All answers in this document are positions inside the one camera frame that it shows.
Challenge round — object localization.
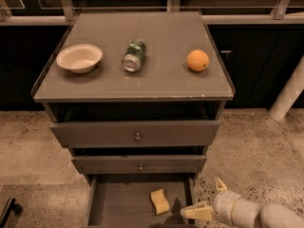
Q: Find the white bowl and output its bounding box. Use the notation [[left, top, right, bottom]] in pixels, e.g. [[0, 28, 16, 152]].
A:
[[56, 44, 103, 74]]

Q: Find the grey bottom drawer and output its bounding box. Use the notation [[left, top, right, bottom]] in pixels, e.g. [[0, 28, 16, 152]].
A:
[[84, 174, 198, 228]]

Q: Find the orange fruit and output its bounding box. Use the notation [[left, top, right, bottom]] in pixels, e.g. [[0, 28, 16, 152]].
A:
[[187, 49, 210, 72]]

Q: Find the grey middle drawer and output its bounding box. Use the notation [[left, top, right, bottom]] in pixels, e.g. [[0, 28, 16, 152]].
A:
[[72, 155, 206, 174]]

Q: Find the grey drawer cabinet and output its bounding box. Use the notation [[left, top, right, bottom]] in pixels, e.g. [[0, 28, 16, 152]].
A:
[[30, 10, 237, 228]]

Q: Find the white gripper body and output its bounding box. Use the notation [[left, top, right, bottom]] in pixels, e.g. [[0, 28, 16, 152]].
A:
[[212, 190, 241, 225]]

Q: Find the yellow sponge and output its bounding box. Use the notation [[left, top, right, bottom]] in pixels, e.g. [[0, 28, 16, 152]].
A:
[[150, 189, 170, 216]]

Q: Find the grey drawer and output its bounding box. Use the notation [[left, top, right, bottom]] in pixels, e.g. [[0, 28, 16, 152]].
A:
[[72, 155, 206, 174], [84, 174, 198, 228], [50, 121, 219, 148]]

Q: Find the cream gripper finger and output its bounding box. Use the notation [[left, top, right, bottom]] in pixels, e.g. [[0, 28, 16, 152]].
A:
[[215, 177, 228, 192], [180, 201, 215, 220]]

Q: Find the grey top drawer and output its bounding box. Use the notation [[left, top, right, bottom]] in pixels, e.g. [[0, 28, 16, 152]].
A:
[[50, 121, 219, 148]]

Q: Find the green soda can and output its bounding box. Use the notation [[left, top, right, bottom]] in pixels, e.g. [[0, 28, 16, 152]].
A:
[[122, 39, 146, 72]]

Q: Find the black caster wheel base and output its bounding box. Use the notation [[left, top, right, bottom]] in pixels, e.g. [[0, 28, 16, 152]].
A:
[[0, 198, 23, 228]]

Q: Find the top drawer knob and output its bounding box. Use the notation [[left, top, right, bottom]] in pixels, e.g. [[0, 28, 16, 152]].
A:
[[134, 133, 142, 142]]

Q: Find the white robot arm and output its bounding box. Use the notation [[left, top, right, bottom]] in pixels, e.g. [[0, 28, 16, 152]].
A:
[[180, 57, 304, 228]]

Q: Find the metal railing frame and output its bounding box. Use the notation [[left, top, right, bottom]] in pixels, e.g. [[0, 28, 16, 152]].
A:
[[0, 0, 304, 26]]

